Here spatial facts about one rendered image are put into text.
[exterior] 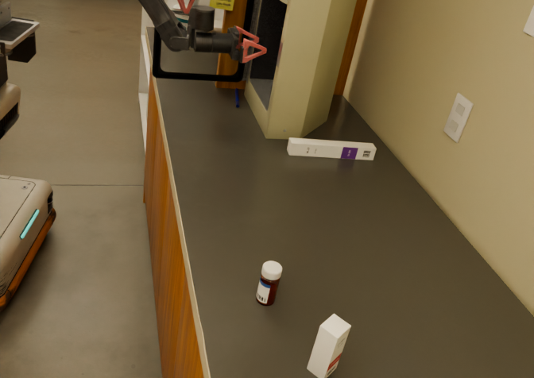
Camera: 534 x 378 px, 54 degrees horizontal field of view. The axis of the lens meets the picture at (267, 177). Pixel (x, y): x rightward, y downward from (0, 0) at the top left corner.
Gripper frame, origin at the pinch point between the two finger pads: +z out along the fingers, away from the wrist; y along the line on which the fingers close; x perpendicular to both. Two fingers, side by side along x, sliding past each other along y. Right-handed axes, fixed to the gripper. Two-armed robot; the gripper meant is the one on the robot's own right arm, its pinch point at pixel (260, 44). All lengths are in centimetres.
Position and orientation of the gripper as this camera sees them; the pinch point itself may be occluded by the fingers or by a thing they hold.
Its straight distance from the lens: 161.9
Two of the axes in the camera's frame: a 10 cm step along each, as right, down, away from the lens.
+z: 9.6, -0.2, 2.7
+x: -1.3, 8.4, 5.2
